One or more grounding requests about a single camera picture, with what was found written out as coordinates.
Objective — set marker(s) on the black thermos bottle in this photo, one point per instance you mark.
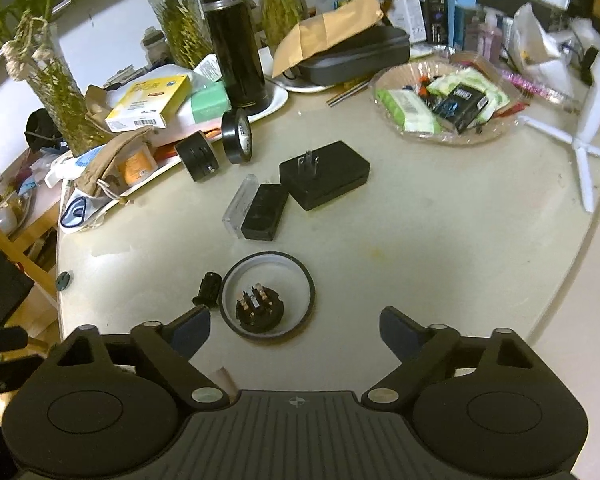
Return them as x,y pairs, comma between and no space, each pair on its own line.
232,45

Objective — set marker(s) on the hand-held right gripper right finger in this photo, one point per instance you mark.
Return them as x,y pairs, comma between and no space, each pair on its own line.
399,335

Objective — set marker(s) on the green and white box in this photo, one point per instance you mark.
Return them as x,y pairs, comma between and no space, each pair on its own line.
207,100

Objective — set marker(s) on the pink pump bottle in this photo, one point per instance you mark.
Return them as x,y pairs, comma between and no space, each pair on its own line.
491,37

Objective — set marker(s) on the glass bowl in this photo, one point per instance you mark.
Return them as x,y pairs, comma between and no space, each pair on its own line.
460,137

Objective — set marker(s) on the pair of chopsticks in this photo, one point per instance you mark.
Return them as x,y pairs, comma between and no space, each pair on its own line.
347,92

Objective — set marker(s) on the black hard case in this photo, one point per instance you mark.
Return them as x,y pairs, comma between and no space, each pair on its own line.
360,55

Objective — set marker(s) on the white tray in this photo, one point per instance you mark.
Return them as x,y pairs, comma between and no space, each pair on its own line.
276,99

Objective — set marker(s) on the black power adapter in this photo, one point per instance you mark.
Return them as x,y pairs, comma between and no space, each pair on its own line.
330,175

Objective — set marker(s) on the white carton box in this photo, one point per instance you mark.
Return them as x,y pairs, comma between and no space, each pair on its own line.
405,5

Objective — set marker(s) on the yellow cardboard box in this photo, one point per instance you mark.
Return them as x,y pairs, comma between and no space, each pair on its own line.
147,100

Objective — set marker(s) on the wooden chair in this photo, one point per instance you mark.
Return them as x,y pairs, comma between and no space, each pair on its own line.
10,255

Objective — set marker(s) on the white plastic bag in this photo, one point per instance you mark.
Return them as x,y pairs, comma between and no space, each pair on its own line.
532,40

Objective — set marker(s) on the small black rectangular box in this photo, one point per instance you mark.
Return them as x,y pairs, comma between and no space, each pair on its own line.
265,210

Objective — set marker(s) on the round black plug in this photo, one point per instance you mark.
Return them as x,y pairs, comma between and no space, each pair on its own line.
260,310

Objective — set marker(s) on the brown paper envelope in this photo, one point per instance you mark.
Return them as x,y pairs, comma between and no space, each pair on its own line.
325,25

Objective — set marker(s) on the white plate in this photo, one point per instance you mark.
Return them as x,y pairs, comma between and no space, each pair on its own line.
307,87

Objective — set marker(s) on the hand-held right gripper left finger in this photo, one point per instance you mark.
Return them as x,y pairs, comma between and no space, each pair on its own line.
196,331

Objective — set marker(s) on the clear plastic case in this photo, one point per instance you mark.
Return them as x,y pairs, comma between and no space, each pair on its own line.
236,207

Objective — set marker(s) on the black wheel-shaped cylinder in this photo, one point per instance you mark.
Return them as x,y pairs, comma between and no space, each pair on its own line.
196,157

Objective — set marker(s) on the blue box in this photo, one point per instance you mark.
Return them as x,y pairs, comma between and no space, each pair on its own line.
462,15

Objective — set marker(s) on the light green wipes packet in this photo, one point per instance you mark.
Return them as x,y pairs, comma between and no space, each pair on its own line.
480,80

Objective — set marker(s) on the glass vase with plant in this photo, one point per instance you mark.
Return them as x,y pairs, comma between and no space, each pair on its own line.
65,100
282,5
180,20

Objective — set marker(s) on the small black printed box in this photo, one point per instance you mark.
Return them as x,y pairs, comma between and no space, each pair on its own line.
462,105

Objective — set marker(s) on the small black cylinder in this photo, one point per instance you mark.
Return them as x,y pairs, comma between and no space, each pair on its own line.
207,290

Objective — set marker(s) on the white tripod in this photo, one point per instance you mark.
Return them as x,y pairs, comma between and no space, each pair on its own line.
592,110

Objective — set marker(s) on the black electrical tape roll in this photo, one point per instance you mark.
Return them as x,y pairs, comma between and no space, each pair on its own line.
236,137

